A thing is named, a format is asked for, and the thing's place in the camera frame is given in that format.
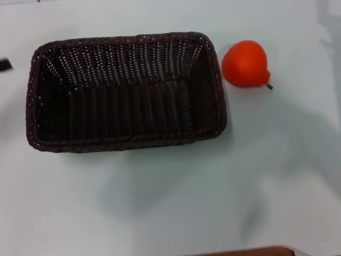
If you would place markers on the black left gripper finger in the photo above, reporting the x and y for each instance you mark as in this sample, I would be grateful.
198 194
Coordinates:
5 66

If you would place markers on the dark brown woven basket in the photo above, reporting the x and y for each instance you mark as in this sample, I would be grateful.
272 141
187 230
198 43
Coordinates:
128 106

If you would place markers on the orange plastic pear fruit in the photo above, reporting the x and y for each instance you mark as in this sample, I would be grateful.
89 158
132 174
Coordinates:
243 64

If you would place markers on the brown curved panel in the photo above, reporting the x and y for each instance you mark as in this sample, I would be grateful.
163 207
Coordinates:
255 252

